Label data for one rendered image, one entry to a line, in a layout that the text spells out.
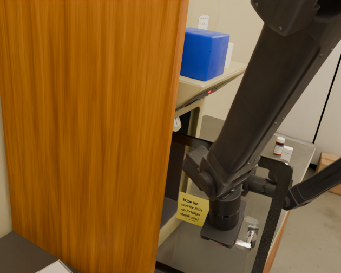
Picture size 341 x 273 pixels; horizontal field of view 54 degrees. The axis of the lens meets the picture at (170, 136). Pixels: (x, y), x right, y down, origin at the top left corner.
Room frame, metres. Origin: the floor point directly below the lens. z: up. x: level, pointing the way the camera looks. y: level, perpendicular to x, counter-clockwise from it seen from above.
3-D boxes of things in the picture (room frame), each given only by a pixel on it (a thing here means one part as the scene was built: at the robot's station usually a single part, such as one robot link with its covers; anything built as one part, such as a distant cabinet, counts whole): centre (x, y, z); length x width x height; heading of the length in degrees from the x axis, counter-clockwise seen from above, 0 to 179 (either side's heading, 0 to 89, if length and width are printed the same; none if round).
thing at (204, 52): (0.75, -0.04, 1.56); 0.10 x 0.10 x 0.09; 63
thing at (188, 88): (0.81, -0.07, 1.46); 0.32 x 0.11 x 0.10; 153
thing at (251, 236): (0.59, -0.16, 1.20); 0.10 x 0.05 x 0.03; 69
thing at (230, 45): (0.85, -0.09, 1.54); 0.05 x 0.05 x 0.06; 48
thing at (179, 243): (0.64, -0.11, 1.19); 0.30 x 0.01 x 0.40; 69
